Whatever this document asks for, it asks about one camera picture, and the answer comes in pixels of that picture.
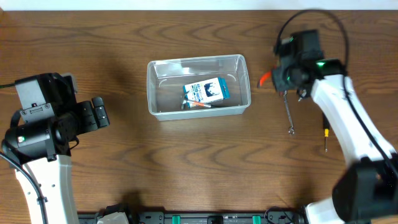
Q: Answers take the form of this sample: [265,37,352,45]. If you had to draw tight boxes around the black orange telescopic pickup tool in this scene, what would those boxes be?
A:
[181,96,222,110]

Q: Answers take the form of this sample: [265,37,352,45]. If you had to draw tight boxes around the silver offset ring wrench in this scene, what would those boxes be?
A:
[282,91,295,135]

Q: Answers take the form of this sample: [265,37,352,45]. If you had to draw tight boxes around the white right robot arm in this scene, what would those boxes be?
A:
[271,52,397,223]

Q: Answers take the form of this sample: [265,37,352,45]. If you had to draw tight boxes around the blue white small box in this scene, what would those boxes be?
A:
[183,77,230,104]

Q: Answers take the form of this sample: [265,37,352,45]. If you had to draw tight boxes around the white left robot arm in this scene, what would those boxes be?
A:
[1,97,109,223]

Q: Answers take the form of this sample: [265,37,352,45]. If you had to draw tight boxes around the red black handled cutters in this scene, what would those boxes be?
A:
[257,65,277,88]

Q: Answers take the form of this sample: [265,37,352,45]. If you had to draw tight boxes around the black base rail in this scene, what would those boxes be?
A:
[78,204,308,224]

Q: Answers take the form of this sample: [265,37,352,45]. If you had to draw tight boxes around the clear plastic container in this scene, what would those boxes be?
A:
[147,54,251,121]

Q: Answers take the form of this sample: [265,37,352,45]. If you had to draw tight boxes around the black yellow slim screwdriver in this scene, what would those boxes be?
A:
[322,113,330,152]

